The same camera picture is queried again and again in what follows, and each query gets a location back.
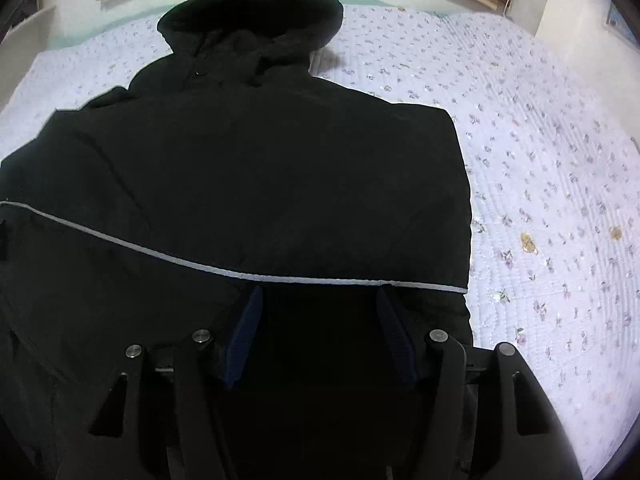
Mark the black hooded jacket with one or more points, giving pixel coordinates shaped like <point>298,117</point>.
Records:
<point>250,160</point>

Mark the floral quilted bed cover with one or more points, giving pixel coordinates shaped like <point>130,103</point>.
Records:
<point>540,170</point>

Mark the teal bed sheet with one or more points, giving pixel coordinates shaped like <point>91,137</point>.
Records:
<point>380,2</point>

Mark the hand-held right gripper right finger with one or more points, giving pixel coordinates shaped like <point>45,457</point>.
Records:
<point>395,332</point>

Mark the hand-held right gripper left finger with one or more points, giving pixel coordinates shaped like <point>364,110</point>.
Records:
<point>247,332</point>

